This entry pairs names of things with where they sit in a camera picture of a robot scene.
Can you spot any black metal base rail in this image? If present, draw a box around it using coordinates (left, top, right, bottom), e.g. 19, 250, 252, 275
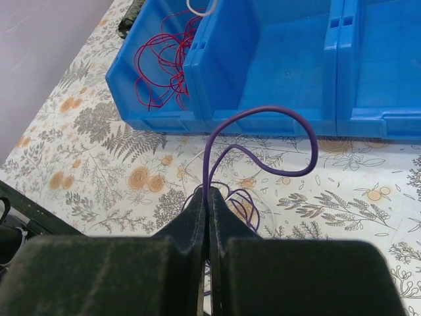
0, 179, 83, 274

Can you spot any blue three-compartment plastic bin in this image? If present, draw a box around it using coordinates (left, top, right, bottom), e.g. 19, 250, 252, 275
106, 1, 420, 140

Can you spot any floral patterned table mat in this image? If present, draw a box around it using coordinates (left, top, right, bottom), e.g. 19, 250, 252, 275
1, 1, 420, 315

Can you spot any red wire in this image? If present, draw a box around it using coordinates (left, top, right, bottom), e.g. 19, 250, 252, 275
134, 9, 202, 112

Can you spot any black poker chip case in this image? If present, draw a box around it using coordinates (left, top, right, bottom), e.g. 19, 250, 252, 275
117, 0, 145, 39

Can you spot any white wire on mat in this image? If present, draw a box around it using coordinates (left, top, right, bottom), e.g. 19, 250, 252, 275
184, 136, 280, 231

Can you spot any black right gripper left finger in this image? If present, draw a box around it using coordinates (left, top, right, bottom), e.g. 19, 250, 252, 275
1, 190, 206, 315

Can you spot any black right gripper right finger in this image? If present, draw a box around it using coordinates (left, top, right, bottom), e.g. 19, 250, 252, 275
209, 188, 405, 315

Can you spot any white wire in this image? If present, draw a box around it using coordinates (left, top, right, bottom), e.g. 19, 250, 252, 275
184, 136, 280, 231
186, 0, 218, 17

